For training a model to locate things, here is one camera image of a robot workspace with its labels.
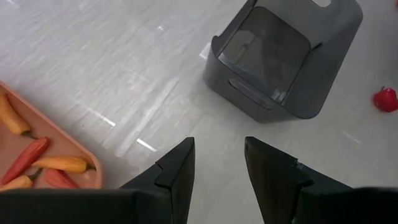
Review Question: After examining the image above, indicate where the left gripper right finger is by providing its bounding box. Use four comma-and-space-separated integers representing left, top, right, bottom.
244, 136, 354, 224

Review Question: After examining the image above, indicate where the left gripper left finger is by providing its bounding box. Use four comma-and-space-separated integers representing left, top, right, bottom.
119, 136, 196, 224

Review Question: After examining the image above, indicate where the small red bell pepper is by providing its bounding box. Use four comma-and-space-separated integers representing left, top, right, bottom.
372, 86, 398, 113

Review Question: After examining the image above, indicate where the grey translucent plastic basket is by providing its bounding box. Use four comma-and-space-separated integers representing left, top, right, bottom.
203, 0, 364, 124

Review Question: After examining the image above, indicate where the orange plastic basket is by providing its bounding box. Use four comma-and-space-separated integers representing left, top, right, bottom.
0, 80, 103, 190

